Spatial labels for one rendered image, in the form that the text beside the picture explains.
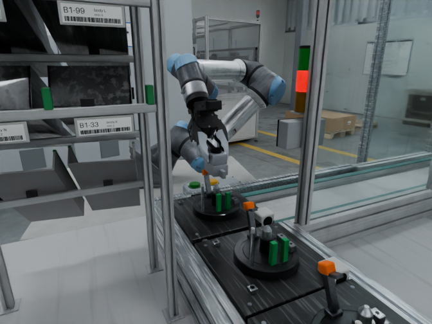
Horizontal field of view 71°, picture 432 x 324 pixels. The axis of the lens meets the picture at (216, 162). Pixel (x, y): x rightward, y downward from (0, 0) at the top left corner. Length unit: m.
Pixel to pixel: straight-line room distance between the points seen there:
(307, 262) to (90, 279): 0.53
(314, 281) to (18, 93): 0.61
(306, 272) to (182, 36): 3.70
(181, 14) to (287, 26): 7.97
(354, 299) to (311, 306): 0.08
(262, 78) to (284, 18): 10.53
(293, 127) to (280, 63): 10.93
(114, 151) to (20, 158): 0.96
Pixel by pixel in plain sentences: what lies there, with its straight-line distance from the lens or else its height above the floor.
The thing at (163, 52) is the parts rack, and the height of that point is 1.39.
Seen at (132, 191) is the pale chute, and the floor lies 1.06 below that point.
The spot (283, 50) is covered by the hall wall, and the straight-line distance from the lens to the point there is 11.78.
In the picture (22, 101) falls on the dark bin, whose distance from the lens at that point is 0.55.
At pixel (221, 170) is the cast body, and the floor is 1.11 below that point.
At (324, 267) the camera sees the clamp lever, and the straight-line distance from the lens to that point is 0.53.
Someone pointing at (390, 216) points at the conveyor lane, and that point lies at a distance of 1.14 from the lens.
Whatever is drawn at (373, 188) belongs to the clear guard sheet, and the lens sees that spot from 1.04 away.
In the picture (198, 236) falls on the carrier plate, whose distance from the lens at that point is 0.76.
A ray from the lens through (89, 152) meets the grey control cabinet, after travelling 3.80.
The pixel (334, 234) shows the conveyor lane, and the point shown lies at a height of 0.90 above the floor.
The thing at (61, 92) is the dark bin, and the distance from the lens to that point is 0.57.
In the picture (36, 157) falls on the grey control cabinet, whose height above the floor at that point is 0.43.
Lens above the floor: 1.37
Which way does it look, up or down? 18 degrees down
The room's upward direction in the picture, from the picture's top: straight up
